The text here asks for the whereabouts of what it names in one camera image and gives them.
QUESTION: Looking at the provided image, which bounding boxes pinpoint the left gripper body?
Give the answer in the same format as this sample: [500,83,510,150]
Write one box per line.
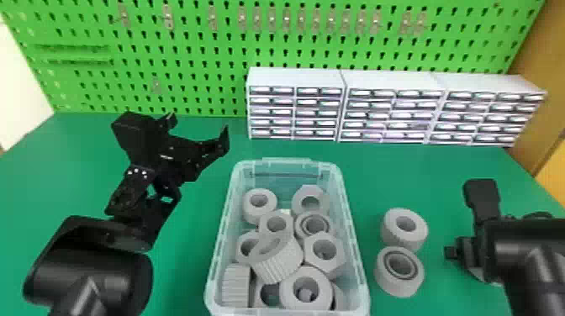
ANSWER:
[147,128,205,185]

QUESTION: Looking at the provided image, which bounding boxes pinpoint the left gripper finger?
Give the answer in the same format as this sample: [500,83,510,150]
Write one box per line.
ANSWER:
[157,112,179,134]
[193,124,231,178]

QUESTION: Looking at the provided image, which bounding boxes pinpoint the clear bin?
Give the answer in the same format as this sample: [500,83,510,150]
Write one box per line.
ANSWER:
[203,157,372,316]

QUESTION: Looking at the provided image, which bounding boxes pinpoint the grey nut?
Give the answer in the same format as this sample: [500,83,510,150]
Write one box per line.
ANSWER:
[290,184,331,219]
[303,230,348,280]

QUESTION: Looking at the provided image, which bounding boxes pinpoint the white drawer cabinet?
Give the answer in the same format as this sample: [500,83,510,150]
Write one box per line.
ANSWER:
[336,69,448,145]
[427,71,549,148]
[245,66,347,143]

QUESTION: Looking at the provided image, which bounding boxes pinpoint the white panel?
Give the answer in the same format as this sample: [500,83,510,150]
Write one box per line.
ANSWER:
[0,21,55,152]

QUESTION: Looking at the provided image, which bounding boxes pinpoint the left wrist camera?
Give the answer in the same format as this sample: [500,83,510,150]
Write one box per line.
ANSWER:
[110,111,156,167]

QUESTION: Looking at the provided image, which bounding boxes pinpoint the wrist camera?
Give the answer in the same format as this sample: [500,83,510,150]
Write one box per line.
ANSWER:
[462,177,503,224]
[110,111,156,167]

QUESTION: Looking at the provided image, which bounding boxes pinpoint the grey ring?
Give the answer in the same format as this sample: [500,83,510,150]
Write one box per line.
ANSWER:
[248,233,305,286]
[257,209,295,240]
[219,263,253,309]
[240,187,279,225]
[293,211,335,242]
[278,265,335,312]
[253,281,283,309]
[379,207,430,254]
[373,245,426,299]
[235,230,267,266]

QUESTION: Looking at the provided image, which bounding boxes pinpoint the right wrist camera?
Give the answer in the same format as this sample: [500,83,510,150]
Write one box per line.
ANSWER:
[462,177,503,224]

